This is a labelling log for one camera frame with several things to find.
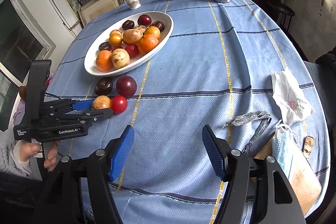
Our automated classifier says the dark brown passion fruit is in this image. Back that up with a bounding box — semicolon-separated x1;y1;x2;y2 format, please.
94;77;113;96

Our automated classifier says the dark purple plum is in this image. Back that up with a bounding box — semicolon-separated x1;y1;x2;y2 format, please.
116;76;137;98

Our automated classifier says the large yellow brown melon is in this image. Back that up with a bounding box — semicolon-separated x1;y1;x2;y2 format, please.
111;48;130;69

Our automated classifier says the dark red plum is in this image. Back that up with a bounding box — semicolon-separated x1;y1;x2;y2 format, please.
137;14;152;27

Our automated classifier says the person's left hand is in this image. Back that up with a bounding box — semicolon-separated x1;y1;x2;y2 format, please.
18;140;60;172

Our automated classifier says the small striped brown fruit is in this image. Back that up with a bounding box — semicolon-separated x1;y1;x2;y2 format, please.
92;96;110;110

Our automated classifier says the red tomato right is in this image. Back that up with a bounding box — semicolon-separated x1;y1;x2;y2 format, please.
110;95;127;114

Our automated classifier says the red tomato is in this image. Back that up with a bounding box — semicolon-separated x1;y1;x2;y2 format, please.
125;44;139;58
110;95;127;114

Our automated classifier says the white oval plate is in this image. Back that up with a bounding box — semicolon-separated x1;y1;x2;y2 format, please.
84;11;174;76

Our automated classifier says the large orange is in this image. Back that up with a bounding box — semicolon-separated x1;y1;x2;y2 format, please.
96;50;113;72

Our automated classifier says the blue face mask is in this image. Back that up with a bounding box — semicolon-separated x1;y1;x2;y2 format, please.
271;122;312;188

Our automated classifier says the small orange tangerine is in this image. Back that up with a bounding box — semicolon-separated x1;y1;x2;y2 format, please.
109;33;123;46

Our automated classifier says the red tomato centre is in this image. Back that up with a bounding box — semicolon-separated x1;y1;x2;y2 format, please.
125;44;139;58

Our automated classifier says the small tan fruit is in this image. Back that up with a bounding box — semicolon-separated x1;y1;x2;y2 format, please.
110;30;122;36

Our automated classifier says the yellow brown pear melon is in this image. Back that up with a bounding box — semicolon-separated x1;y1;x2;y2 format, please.
123;29;143;44

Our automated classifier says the blue checked tablecloth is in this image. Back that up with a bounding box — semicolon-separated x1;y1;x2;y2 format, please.
58;0;330;223

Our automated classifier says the orange tangerine on plate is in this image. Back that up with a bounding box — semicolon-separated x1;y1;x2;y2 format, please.
137;34;159;55

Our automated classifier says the white plastic bag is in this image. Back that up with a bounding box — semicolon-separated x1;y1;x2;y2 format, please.
271;68;314;126

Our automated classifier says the dark chestnut fruit left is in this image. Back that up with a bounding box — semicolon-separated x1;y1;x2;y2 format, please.
122;20;135;31

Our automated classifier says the dark chestnut fruit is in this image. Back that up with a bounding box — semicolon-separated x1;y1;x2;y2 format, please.
122;20;135;31
150;20;165;32

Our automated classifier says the striped yellow melon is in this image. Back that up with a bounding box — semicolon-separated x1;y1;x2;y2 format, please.
134;25;147;32

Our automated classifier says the yellow orange citrus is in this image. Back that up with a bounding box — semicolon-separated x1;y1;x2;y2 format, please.
143;26;161;39

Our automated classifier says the dark chestnut fruit right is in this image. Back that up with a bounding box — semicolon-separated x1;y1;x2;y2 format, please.
150;20;165;32

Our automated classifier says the wooden picture frame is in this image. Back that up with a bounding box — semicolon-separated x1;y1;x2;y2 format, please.
78;0;123;27

